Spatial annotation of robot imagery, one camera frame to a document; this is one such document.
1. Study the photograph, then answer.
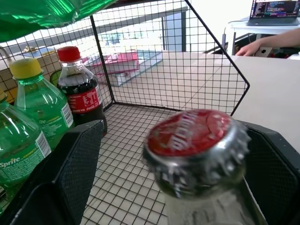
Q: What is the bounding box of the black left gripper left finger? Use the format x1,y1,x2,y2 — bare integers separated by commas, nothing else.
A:
0,119,107,225

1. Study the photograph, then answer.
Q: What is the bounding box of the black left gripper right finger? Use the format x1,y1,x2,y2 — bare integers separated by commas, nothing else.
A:
235,120,300,225

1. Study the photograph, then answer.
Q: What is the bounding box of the clear glass bottle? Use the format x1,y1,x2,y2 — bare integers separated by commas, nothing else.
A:
164,174,268,225

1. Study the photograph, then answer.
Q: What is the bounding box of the green Sprite bottle yellow cap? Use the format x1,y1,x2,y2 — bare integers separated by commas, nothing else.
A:
9,58,75,150
0,87,53,213

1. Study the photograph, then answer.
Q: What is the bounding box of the Coca-Cola bottle red cap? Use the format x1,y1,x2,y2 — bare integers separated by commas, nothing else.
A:
56,45,108,137

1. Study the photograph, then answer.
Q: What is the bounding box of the open grey laptop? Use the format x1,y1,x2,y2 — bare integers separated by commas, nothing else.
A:
246,0,300,27

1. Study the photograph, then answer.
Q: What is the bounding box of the person's bare hand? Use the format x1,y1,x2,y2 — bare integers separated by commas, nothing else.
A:
235,38,266,57

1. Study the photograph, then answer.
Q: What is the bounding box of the red metal crown cap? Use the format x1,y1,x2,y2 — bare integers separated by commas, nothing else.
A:
142,109,252,200

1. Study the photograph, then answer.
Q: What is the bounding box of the pink book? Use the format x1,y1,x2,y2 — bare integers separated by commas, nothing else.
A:
81,52,141,76

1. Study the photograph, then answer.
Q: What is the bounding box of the white desk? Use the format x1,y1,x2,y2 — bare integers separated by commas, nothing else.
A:
224,16,300,56

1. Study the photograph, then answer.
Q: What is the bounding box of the green foil bag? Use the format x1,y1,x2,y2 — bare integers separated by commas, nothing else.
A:
0,0,118,45

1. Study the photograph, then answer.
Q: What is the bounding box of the black wire mesh basket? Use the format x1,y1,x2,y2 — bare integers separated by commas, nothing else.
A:
0,0,250,225

